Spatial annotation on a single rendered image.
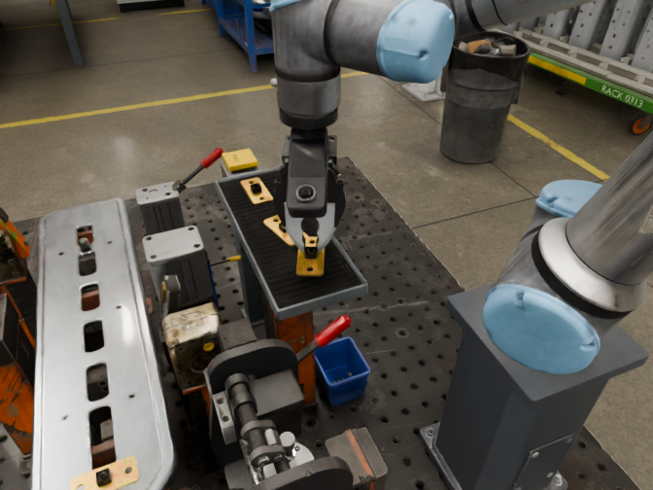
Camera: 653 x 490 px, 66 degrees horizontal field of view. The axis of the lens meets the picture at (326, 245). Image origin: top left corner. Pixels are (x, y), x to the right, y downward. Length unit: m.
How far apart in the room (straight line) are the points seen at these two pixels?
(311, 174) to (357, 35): 0.16
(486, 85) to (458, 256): 1.07
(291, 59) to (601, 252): 0.36
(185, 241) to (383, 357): 0.57
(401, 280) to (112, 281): 0.76
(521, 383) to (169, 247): 0.60
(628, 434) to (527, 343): 1.66
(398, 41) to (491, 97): 2.77
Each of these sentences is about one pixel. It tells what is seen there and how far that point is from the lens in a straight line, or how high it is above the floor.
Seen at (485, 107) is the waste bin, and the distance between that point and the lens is 3.29.
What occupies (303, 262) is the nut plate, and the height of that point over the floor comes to 1.20.
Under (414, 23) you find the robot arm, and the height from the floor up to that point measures 1.53.
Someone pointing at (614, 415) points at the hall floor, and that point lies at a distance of 2.24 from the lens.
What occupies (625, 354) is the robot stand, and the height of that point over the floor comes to 1.10.
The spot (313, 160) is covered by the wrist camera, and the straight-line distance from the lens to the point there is 0.60.
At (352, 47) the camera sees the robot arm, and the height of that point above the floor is 1.50.
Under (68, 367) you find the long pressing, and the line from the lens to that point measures 0.93.
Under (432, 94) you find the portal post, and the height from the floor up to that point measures 0.02.
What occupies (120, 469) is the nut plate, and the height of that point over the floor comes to 1.00.
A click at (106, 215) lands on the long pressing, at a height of 1.00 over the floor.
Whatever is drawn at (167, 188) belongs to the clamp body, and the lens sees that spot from 1.18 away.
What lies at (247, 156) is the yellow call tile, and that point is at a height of 1.16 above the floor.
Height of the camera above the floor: 1.66
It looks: 39 degrees down
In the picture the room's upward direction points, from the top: straight up
